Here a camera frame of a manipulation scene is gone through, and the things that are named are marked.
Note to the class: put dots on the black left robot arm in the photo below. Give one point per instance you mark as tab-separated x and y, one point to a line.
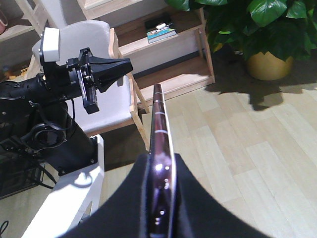
34	117

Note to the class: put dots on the green potted plant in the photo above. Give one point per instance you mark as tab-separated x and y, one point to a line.
284	28

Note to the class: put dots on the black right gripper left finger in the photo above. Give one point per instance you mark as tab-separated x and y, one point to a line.
124	214

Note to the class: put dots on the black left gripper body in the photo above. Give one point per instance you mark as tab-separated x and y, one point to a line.
82	81

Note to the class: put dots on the teal book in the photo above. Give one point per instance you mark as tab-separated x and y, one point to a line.
156	35

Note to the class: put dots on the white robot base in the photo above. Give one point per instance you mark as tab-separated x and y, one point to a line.
65	205

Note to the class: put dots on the wooden ladder shelf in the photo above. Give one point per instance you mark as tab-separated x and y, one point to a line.
180	63

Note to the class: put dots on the white upholstered chair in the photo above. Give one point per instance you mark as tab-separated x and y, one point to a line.
117	91

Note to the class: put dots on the yellow plant pot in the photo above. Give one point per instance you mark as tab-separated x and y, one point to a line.
267	67

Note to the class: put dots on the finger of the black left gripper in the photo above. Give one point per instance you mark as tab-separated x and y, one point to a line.
103	66
103	80

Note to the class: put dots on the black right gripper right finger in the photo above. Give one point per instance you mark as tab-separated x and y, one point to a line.
199	215

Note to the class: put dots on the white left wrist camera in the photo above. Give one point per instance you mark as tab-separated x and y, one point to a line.
50	45

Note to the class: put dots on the black foldable smartphone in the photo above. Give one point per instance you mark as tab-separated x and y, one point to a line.
162	174

